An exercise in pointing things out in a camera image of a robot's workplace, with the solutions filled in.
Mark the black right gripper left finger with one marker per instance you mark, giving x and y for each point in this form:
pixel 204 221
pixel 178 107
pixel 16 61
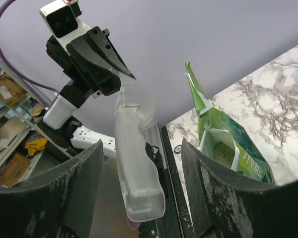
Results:
pixel 58 203

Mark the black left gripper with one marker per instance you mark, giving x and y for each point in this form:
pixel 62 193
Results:
pixel 93 65

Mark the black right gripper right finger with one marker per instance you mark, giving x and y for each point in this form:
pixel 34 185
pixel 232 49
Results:
pixel 226 204

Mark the green cat litter bag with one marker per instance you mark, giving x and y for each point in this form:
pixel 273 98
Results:
pixel 224 140

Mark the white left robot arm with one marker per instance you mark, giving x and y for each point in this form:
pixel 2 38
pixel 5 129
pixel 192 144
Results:
pixel 66 131

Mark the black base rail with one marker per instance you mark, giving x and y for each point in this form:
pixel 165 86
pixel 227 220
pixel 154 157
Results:
pixel 176 222

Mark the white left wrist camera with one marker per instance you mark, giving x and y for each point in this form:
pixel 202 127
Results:
pixel 63 19

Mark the grey ring sticker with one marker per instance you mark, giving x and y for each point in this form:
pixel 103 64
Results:
pixel 178 149

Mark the clear plastic litter scoop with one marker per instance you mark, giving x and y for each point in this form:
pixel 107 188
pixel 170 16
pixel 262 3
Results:
pixel 142 192

